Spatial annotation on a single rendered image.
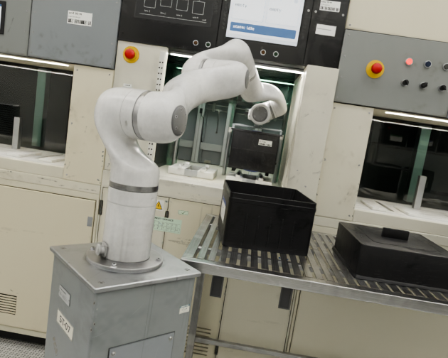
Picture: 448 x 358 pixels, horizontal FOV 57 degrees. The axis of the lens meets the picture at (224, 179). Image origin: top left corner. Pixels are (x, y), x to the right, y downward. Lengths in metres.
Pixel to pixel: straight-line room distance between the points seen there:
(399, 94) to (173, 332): 1.21
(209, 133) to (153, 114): 1.67
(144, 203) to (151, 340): 0.33
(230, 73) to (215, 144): 1.39
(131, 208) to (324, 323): 1.14
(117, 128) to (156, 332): 0.49
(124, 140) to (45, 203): 0.95
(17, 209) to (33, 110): 0.65
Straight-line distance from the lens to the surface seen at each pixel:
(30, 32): 1.95
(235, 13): 1.74
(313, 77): 1.66
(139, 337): 1.05
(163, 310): 1.05
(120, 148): 1.02
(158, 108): 0.94
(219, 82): 1.23
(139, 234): 1.02
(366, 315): 1.91
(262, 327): 1.88
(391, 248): 1.27
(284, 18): 1.74
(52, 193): 1.92
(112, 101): 1.02
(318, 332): 1.91
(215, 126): 2.60
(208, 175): 1.91
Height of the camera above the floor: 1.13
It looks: 8 degrees down
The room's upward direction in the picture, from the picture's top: 9 degrees clockwise
